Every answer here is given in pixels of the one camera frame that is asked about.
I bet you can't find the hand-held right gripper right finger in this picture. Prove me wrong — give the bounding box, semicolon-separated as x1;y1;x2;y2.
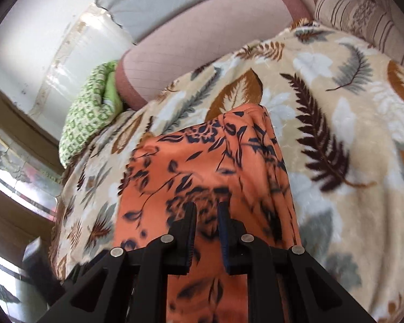
217;202;374;323

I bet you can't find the striped beige cushion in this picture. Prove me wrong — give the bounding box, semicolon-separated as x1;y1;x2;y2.
314;0;404;71

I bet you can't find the leaf print fleece blanket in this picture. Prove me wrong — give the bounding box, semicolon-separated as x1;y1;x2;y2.
49;18;404;320

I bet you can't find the orange floral garment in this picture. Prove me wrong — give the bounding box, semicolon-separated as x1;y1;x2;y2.
114;104;303;323

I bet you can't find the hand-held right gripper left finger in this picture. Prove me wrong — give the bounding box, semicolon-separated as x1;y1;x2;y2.
52;202;197;323

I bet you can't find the pink bolster cushion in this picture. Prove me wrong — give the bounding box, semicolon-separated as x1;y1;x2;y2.
114;0;313;111

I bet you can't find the green patterned pillow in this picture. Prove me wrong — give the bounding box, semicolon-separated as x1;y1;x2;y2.
58;60;124;169

